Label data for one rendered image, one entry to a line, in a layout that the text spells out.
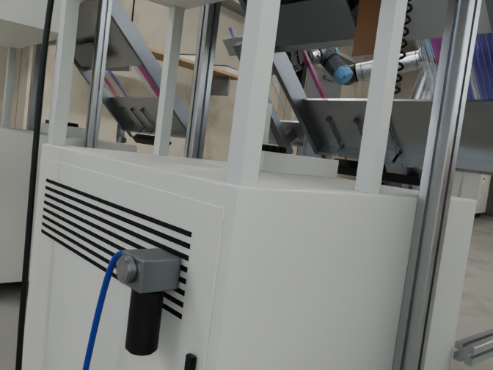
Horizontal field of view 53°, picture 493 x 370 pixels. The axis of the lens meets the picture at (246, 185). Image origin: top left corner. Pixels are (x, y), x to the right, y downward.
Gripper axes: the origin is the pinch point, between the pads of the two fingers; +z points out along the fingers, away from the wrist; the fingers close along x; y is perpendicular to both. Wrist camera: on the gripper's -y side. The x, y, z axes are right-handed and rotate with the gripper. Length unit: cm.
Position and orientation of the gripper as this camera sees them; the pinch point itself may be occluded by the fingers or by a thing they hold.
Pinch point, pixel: (271, 76)
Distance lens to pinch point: 191.5
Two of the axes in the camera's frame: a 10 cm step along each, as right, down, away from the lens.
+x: 6.3, 1.4, -7.7
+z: -7.5, 3.9, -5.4
